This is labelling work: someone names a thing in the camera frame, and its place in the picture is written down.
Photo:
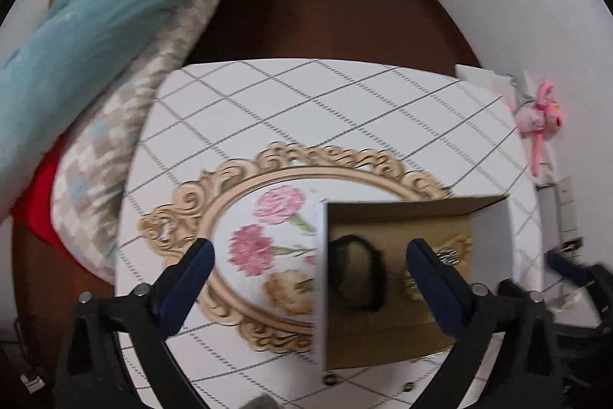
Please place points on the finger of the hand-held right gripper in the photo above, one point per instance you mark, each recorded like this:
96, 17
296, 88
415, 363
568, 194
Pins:
569, 267

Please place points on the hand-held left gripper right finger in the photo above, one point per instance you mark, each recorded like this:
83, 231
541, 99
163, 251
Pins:
436, 287

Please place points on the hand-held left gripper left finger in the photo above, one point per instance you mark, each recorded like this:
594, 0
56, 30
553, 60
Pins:
190, 282

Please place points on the white cardboard box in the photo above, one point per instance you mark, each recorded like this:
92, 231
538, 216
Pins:
383, 332

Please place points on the silver sparkly jewelry piece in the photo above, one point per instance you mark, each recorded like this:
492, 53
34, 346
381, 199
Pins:
448, 256

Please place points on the gold ornate jewelry piece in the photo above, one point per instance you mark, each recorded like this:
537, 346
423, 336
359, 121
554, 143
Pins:
460, 242

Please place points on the small dark round bead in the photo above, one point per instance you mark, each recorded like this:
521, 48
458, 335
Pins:
330, 378

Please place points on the pink plush toy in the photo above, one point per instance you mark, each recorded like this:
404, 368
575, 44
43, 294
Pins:
535, 116

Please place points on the red cloth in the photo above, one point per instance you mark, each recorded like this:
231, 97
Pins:
43, 203

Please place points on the beige patterned quilt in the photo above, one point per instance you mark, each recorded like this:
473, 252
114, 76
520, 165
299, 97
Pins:
124, 121

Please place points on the white flat box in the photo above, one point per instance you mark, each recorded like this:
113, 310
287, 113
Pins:
481, 78

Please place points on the white checked tablecloth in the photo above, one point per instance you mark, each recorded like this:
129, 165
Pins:
306, 102

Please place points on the light blue blanket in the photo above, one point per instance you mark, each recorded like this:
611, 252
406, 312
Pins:
91, 30

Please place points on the oval floral tray gold frame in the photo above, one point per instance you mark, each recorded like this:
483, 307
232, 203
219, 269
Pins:
268, 179

